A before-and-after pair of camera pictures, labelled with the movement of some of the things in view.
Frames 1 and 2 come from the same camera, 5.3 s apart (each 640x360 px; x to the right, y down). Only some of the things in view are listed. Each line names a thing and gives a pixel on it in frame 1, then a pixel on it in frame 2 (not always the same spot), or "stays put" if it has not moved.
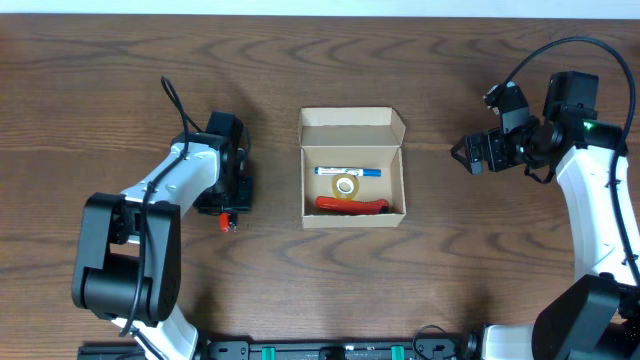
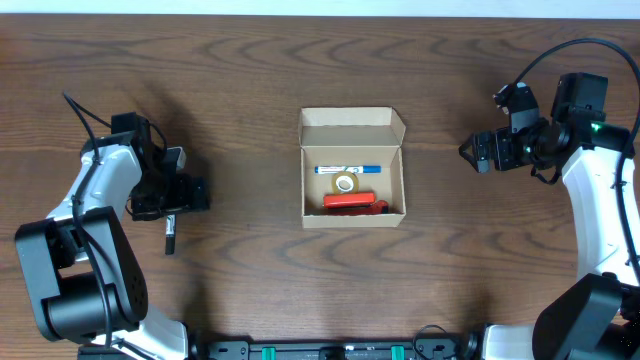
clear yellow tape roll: (345, 186) stays put
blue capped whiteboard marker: (347, 171) stays put
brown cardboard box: (352, 167) stays put
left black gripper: (245, 203) → (181, 201)
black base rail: (306, 349) stays put
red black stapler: (224, 221) → (350, 199)
